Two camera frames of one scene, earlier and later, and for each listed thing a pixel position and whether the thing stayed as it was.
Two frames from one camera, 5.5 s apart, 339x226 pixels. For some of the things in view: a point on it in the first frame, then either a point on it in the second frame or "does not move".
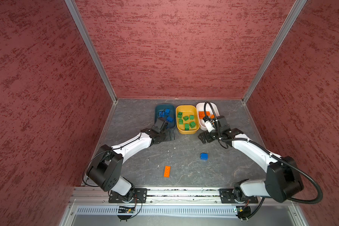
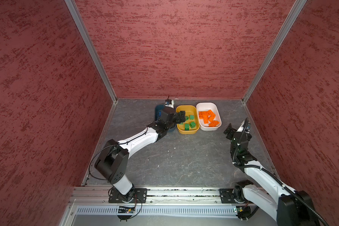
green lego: [192, 124] does not move
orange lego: [201, 115] does not move
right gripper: [206, 133] -> [231, 132]
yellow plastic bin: [188, 110] does not move
